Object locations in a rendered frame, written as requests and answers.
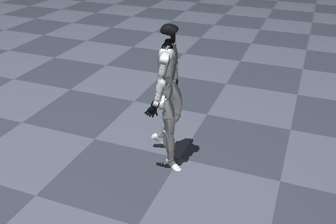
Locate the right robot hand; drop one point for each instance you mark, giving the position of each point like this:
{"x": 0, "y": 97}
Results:
{"x": 152, "y": 110}

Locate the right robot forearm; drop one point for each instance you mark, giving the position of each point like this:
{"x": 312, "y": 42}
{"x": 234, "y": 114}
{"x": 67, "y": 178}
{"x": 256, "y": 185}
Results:
{"x": 159, "y": 93}

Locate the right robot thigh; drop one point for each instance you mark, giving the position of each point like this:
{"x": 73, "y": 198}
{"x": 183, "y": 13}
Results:
{"x": 168, "y": 115}

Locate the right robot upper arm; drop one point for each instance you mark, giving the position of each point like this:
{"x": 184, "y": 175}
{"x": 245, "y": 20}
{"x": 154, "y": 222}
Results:
{"x": 164, "y": 61}

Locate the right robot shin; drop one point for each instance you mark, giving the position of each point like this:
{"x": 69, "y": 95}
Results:
{"x": 169, "y": 145}

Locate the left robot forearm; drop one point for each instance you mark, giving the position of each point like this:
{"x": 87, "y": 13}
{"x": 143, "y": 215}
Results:
{"x": 175, "y": 76}

